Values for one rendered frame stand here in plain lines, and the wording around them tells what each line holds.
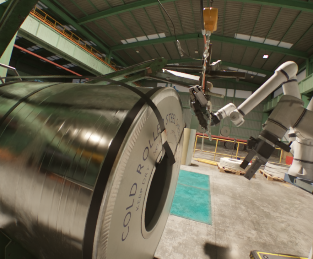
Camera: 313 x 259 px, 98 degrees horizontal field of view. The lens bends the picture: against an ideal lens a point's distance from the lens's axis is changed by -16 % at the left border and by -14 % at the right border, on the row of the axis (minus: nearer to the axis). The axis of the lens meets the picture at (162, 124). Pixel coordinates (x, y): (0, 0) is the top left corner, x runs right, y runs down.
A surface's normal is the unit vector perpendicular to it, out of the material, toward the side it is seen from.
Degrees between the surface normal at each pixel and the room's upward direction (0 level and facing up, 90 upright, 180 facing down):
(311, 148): 89
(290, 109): 90
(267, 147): 97
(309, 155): 90
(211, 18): 121
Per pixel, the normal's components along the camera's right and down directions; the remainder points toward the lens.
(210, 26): -0.32, 0.65
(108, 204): 0.95, 0.12
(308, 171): -0.40, -0.47
